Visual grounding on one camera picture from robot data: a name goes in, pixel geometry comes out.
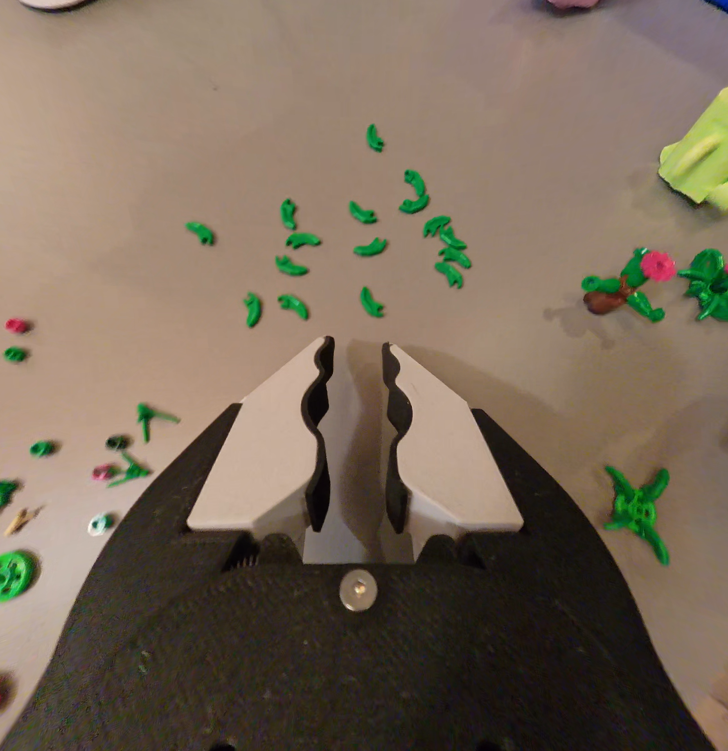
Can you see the dark brown toy stud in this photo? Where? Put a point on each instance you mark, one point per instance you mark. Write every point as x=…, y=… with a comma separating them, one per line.
x=117, y=442

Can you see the toy bush with pink flowers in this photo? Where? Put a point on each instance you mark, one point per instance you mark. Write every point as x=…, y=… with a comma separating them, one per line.
x=713, y=287

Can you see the white rounded board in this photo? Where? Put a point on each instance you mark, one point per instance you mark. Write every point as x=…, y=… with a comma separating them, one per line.
x=53, y=3

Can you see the green toy stud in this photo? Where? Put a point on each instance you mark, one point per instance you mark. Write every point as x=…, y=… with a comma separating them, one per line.
x=100, y=524
x=16, y=354
x=42, y=449

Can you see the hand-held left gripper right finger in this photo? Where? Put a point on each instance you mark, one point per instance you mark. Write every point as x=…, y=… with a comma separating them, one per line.
x=457, y=469

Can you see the toy stem with red flower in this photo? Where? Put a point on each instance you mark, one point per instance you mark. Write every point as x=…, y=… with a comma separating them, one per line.
x=132, y=470

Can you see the toy cactus with pink flower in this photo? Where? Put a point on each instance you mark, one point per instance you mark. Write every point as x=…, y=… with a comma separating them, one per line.
x=657, y=267

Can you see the green three-pronged toy stem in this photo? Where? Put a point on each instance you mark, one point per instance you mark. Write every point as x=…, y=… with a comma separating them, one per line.
x=146, y=416

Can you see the pink toy figure with plant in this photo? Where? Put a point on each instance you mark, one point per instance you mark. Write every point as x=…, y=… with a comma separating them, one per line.
x=572, y=3

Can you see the lime green toy figure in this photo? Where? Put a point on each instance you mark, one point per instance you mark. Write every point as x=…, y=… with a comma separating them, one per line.
x=704, y=164

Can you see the scatter of green toy leaves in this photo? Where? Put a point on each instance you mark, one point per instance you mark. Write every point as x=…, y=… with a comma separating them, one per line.
x=369, y=249

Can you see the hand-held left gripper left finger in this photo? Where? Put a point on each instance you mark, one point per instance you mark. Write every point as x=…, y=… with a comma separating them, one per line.
x=258, y=469

